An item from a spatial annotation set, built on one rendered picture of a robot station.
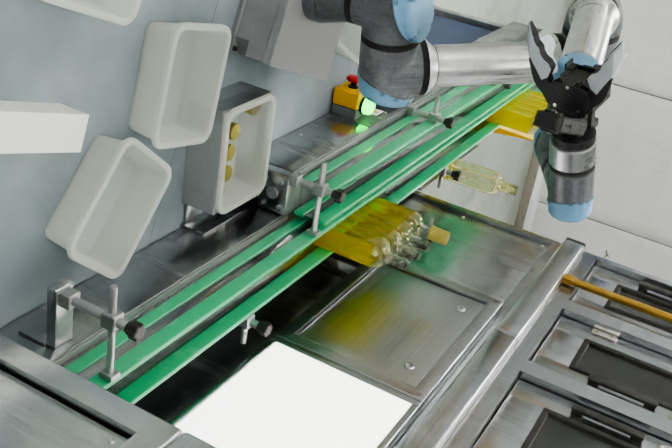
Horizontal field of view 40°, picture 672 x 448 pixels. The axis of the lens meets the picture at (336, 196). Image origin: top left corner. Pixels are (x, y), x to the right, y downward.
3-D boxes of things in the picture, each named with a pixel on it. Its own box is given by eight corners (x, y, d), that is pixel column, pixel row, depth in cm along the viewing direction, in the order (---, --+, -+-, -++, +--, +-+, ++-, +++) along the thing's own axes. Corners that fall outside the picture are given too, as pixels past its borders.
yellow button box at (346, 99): (328, 112, 233) (354, 120, 230) (333, 84, 230) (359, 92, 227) (342, 105, 239) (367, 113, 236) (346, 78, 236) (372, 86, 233)
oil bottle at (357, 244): (297, 238, 210) (380, 272, 202) (300, 217, 208) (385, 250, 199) (309, 230, 215) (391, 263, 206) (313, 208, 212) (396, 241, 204)
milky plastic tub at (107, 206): (25, 237, 151) (65, 256, 147) (90, 117, 155) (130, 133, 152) (81, 265, 166) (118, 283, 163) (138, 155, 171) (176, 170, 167)
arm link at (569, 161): (540, 164, 153) (585, 179, 148) (540, 141, 150) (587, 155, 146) (562, 142, 157) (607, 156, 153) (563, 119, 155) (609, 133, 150)
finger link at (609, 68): (635, 28, 137) (598, 64, 144) (617, 45, 133) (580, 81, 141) (650, 43, 136) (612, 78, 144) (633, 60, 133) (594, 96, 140)
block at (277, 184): (255, 207, 201) (282, 218, 199) (260, 167, 197) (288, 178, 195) (264, 202, 204) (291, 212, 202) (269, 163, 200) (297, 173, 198)
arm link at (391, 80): (354, 20, 187) (607, 13, 196) (350, 85, 195) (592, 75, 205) (366, 47, 177) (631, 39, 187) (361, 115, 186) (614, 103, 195)
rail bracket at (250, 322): (204, 332, 186) (260, 358, 181) (207, 303, 183) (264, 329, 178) (216, 323, 190) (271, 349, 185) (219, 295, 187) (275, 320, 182)
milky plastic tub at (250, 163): (182, 204, 186) (217, 219, 183) (191, 100, 177) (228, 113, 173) (232, 178, 200) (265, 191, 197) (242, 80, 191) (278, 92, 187)
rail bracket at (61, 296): (18, 341, 150) (126, 398, 142) (18, 252, 143) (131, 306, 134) (40, 329, 154) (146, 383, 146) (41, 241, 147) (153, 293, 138)
